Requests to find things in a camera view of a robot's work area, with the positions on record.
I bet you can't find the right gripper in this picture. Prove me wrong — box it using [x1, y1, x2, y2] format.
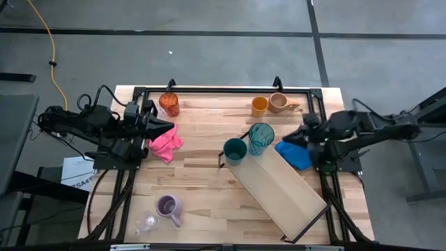
[282, 113, 327, 158]

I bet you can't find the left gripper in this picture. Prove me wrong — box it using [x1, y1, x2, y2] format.
[134, 100, 175, 158]

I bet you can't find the orange-red faceted tumbler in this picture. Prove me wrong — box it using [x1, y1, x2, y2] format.
[158, 91, 180, 118]

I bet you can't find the tall teal translucent tumbler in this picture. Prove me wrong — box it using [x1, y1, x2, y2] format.
[247, 122, 276, 157]

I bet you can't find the tan wooden mug with handle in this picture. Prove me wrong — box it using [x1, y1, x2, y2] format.
[268, 92, 301, 114]

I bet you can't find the yellow-orange cup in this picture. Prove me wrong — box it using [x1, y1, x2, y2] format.
[251, 96, 270, 119]

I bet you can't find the dark green cup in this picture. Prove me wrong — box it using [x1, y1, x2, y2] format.
[222, 137, 248, 167]

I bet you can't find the purple mug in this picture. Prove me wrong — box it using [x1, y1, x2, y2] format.
[155, 194, 183, 229]

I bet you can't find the large clear glass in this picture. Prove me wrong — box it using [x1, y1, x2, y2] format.
[134, 211, 161, 235]

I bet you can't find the blue cloth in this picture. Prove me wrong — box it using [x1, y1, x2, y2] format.
[275, 140, 314, 172]

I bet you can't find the pink cloth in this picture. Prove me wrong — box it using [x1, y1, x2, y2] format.
[148, 122, 185, 164]

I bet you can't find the white printed box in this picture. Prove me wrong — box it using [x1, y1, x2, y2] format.
[61, 155, 95, 192]

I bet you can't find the black metal stand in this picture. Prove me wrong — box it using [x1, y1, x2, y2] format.
[385, 86, 446, 203]

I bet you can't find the grey desk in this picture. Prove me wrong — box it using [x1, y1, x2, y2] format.
[0, 93, 40, 196]

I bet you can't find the black floor strip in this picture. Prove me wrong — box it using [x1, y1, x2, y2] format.
[0, 72, 38, 83]

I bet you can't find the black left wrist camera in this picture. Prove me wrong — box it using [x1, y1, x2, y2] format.
[124, 101, 141, 125]

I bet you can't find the wooden tray with black frame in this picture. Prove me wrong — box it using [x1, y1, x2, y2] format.
[217, 125, 331, 244]

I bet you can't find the black metal table frame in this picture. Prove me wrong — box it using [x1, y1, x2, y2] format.
[83, 76, 376, 245]

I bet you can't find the silver metal bracket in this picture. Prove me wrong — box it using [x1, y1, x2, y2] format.
[109, 243, 151, 251]
[305, 245, 344, 251]

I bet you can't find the black furniture frame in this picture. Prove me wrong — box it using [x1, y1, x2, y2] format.
[0, 166, 90, 247]

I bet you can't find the yellow cable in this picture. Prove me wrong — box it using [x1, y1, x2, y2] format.
[26, 0, 69, 107]

